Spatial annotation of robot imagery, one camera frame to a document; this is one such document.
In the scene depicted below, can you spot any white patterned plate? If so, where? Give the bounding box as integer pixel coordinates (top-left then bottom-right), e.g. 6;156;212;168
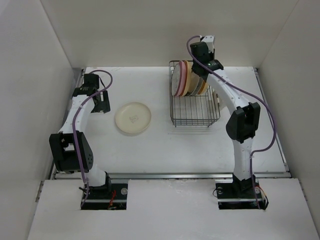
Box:
171;62;182;96

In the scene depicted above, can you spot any aluminium frame rail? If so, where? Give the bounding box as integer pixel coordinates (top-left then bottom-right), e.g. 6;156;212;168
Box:
47;67;293;181

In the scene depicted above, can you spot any white cutlery holder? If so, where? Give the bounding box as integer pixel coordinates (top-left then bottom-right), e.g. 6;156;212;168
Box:
212;90;226;111

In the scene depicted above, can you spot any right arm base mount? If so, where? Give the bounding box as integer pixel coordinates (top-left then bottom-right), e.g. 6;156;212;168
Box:
212;182;269;210

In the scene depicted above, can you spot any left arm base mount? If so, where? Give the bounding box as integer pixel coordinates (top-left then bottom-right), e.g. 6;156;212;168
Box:
80;182;128;211

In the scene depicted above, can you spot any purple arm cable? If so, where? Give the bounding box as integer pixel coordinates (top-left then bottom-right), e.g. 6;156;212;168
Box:
71;70;114;208
186;35;277;210

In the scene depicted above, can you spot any tan plate beside pink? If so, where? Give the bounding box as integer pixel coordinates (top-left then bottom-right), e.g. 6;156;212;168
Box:
180;60;199;97

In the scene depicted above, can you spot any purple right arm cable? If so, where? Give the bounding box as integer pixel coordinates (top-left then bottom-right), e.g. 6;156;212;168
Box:
186;35;277;210

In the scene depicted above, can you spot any wire dish rack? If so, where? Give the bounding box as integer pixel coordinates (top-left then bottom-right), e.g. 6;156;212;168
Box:
169;60;221;127

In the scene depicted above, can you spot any orange plate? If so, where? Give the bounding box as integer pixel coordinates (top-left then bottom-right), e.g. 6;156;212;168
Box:
197;81;208;95

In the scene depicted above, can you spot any grey rimmed plate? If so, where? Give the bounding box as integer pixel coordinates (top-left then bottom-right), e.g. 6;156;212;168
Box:
186;77;203;96

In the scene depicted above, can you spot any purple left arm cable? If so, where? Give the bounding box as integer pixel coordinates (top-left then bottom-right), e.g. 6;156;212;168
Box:
71;70;114;208

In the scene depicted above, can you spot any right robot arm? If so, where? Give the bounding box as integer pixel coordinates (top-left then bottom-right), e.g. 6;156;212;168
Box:
187;41;261;197

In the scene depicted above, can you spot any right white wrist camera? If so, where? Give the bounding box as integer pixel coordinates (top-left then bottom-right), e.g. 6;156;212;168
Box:
200;35;215;53

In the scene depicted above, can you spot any cream plate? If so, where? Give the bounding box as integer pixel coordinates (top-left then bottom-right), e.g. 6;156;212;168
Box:
114;101;152;136

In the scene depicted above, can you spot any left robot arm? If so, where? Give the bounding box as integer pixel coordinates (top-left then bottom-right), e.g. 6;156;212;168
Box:
49;70;113;199

